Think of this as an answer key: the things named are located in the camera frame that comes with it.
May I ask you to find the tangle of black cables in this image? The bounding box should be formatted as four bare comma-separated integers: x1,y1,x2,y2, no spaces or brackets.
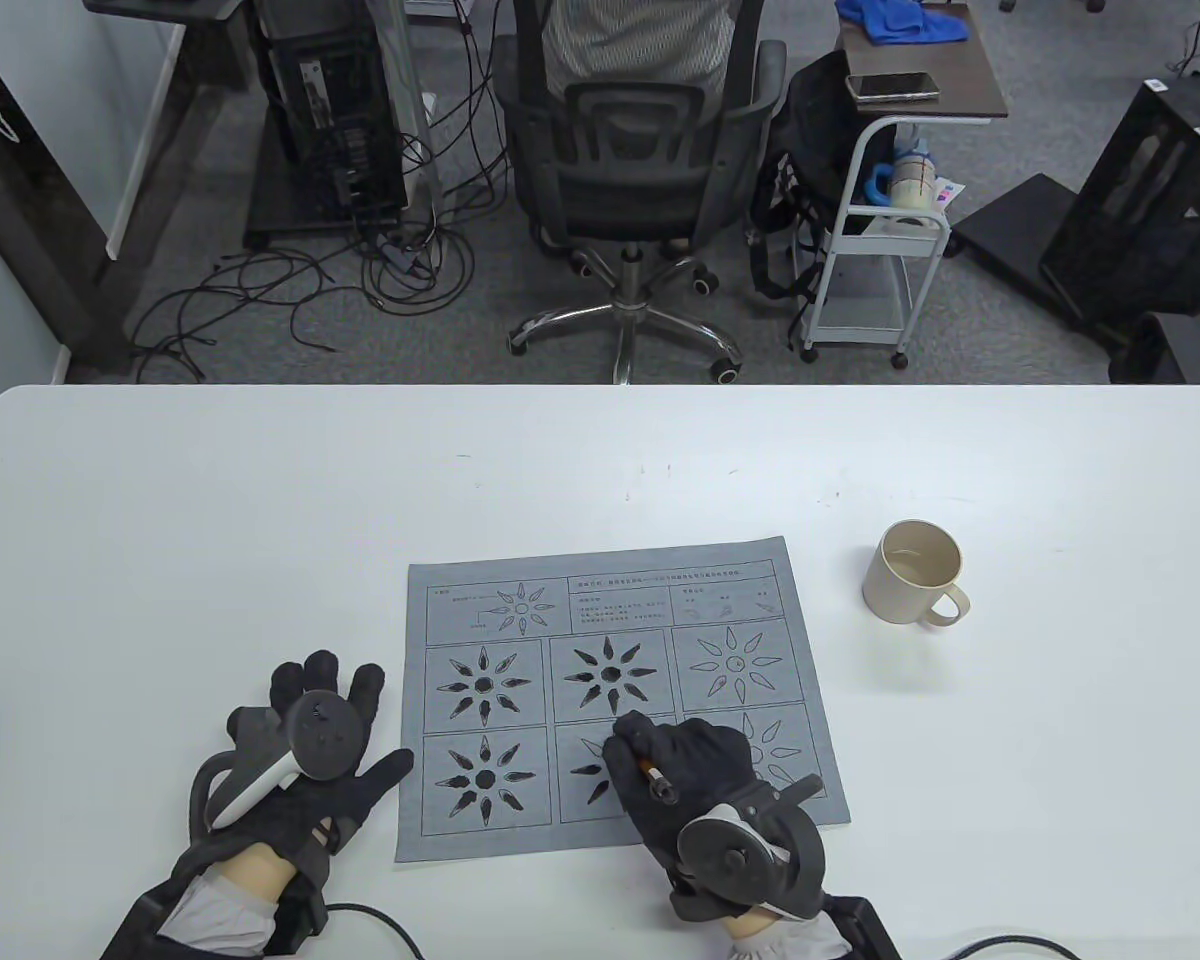
125,0,516,386

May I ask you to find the black mesh office chair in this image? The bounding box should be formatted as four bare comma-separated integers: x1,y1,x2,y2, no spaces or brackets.
490,0,789,386

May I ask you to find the dark desk with white panel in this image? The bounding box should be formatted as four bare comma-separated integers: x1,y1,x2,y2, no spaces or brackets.
82,0,251,261

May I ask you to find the person's left hand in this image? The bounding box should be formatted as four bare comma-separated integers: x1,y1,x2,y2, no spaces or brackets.
189,651,416,886

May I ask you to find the dark grey handheld controller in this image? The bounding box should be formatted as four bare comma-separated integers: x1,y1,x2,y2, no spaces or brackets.
668,775,827,921
189,691,368,834

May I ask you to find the blue cloth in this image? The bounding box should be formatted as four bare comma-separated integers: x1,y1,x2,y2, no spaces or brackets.
837,0,971,46

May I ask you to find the beige mug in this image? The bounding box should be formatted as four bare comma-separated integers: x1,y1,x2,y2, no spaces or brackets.
862,519,972,629

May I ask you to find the aluminium frame post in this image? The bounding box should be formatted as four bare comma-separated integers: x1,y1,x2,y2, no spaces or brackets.
368,0,443,216

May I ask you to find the white cart brown top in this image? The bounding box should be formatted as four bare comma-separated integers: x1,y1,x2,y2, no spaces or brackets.
800,5,1011,371

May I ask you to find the person's right hand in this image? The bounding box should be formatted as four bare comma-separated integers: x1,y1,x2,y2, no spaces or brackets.
602,711,821,901

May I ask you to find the person's left forearm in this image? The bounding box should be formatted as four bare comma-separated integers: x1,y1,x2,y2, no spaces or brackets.
165,850,297,949

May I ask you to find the black open computer case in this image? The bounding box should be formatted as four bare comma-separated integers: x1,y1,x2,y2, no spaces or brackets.
1040,75,1200,323

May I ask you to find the dark smartphone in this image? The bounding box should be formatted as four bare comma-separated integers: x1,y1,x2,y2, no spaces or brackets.
845,72,941,104

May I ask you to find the black cable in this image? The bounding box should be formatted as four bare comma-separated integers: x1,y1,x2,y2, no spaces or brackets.
940,933,1071,960
328,902,423,960

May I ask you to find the white drinking bottle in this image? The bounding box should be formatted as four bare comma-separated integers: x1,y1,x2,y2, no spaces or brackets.
865,140,939,213

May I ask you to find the black backpack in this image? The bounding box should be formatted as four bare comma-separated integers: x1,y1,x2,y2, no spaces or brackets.
748,48,901,301

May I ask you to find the dark vertical post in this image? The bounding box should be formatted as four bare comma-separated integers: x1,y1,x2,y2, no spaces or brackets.
0,15,131,366

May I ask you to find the grey water writing practice cloth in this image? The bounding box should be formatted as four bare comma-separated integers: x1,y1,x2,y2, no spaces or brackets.
393,536,853,866

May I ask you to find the black flat base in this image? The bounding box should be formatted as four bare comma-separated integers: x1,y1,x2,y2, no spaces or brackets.
950,173,1076,293

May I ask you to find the black computer tower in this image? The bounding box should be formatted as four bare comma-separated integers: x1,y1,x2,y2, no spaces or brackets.
255,0,408,226

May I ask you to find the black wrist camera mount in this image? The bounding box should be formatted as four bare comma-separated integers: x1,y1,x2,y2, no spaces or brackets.
100,860,333,960
825,895,903,960

